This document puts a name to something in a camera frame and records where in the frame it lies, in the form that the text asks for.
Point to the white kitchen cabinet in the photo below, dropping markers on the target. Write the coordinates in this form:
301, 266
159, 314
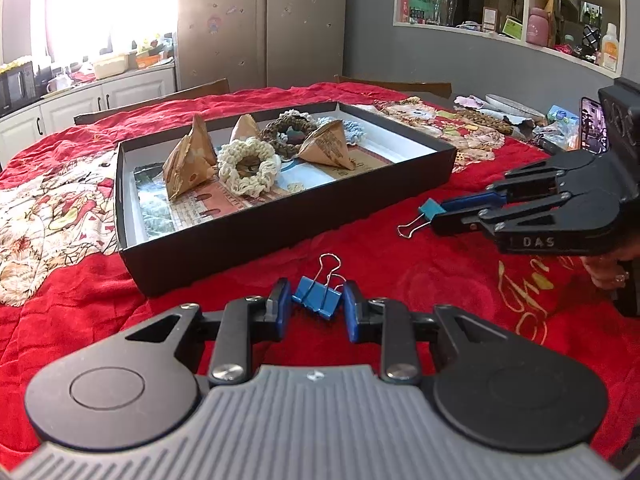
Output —
28, 125

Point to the brown crochet scrunchie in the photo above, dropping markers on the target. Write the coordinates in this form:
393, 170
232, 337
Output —
288, 132

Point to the black shallow box tray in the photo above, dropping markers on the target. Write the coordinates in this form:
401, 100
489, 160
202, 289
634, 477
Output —
166, 245

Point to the dark wooden chair back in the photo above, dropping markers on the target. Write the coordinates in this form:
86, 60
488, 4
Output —
216, 88

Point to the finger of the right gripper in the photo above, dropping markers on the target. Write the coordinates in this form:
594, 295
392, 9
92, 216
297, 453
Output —
478, 201
478, 220

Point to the blue binder clip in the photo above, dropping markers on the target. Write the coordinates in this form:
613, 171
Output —
322, 294

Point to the black microwave oven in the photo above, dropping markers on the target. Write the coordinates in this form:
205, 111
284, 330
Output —
17, 87

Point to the green card on shelf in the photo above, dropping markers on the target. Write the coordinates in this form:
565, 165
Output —
424, 11

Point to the light blue crochet scrunchie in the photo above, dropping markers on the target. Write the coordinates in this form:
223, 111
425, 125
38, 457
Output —
353, 130

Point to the person's right hand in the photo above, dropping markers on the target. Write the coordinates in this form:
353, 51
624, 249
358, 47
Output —
606, 271

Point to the brown beaded mat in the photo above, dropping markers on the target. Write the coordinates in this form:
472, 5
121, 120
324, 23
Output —
484, 120

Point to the brown triangular snack packet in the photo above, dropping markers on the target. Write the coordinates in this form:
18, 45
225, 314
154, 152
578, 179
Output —
192, 161

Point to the cream crochet scrunchie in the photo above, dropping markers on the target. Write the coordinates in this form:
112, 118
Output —
248, 167

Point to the cream plastic container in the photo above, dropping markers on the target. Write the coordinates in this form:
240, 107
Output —
111, 66

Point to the white mug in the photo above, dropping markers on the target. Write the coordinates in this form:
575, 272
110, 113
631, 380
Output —
60, 82

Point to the red quilted bedspread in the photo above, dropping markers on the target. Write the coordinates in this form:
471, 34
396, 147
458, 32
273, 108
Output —
550, 300

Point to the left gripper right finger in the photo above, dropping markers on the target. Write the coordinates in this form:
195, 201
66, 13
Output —
388, 323

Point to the white wall shelf unit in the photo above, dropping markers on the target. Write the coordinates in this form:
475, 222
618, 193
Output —
586, 33

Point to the teal binder clip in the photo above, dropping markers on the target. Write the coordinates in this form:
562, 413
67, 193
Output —
426, 213

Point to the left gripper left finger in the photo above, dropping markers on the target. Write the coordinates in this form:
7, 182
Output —
239, 325

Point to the silver double door refrigerator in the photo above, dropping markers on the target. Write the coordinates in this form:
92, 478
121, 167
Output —
259, 43

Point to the smartphone on gripper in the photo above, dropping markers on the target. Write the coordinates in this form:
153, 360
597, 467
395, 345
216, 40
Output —
592, 128

